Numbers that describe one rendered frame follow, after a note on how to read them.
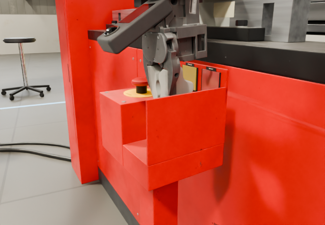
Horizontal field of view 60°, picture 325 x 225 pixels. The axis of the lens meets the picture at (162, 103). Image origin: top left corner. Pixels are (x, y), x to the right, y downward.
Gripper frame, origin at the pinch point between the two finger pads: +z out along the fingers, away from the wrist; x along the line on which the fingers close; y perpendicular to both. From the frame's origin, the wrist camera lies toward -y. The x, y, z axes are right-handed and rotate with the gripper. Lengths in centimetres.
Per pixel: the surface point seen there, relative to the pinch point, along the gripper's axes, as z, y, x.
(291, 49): -8.9, 18.7, -10.9
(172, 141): 3.3, -1.4, -4.9
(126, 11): -16, 35, 84
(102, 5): -20, 33, 108
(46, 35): 41, 140, 877
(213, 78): -4.3, 9.8, -1.8
